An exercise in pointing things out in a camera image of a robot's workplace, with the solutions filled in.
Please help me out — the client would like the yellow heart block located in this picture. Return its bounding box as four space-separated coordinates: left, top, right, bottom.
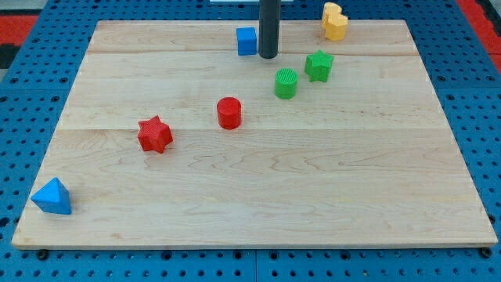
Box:
322 2 348 42

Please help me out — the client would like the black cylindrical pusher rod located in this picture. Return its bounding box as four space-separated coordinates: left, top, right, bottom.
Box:
258 0 281 59

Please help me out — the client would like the wooden board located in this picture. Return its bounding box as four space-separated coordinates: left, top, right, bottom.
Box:
12 20 498 250

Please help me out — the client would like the red cylinder block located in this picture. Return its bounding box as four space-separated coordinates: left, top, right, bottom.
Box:
216 97 242 130

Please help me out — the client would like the green star block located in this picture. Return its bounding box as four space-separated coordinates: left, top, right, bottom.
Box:
305 50 334 82

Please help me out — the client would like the green cylinder block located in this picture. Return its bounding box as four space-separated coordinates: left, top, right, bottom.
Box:
274 68 298 99

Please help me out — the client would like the blue triangular block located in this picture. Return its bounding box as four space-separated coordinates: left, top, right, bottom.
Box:
31 177 72 215

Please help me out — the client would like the blue cube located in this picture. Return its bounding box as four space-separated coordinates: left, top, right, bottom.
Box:
236 27 257 56

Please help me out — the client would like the red star block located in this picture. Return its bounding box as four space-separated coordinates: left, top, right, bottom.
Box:
137 115 173 154

